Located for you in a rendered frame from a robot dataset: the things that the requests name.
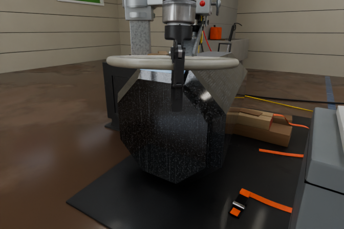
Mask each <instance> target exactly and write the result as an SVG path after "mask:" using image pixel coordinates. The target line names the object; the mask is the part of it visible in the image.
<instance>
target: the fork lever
mask: <svg viewBox="0 0 344 229"><path fill-rule="evenodd" d="M197 24H201V25H200V28H199V31H198V35H197V38H192V39H191V40H188V41H183V45H184V48H186V53H185V56H192V57H194V56H196V54H197V50H198V46H199V42H200V39H201V35H202V31H203V30H204V24H205V21H204V18H202V21H197Z"/></svg>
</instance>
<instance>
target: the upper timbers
mask: <svg viewBox="0 0 344 229"><path fill-rule="evenodd" d="M250 110H253V109H250ZM254 111H258V112H262V114H261V115H260V116H259V117H257V116H253V115H250V114H246V113H242V112H240V113H239V116H238V119H237V122H236V124H241V125H246V126H250V127H255V128H259V129H264V130H269V129H270V127H271V124H272V121H273V115H274V113H270V112H264V111H259V110H254Z"/></svg>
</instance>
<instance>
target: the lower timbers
mask: <svg viewBox="0 0 344 229"><path fill-rule="evenodd" d="M274 114H279V113H274ZM279 115H283V116H284V117H285V118H286V119H287V121H288V122H289V123H292V116H290V115H285V114H279ZM284 117H281V116H273V121H272V124H271V127H270V129H269V130H264V129H259V128H255V127H250V126H246V125H241V124H236V125H235V128H234V131H233V133H234V134H238V135H241V136H245V137H248V138H252V139H256V140H260V141H264V142H268V143H272V144H276V145H280V146H284V147H288V144H289V141H290V138H291V132H292V126H291V125H290V124H289V123H288V122H287V121H286V120H285V118H284Z"/></svg>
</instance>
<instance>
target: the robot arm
mask: <svg viewBox="0 0 344 229"><path fill-rule="evenodd" d="M196 2H197V0H162V22H163V23H164V24H167V25H166V26H165V34H164V38H165V39H166V40H173V41H174V43H173V47H170V53H171V59H172V63H173V64H174V70H172V71H171V87H170V88H171V90H170V106H171V111H172V112H182V101H183V87H184V62H185V53H186V48H184V45H183V41H188V40H191V39H192V26H190V25H193V24H195V15H196V7H197V4H196Z"/></svg>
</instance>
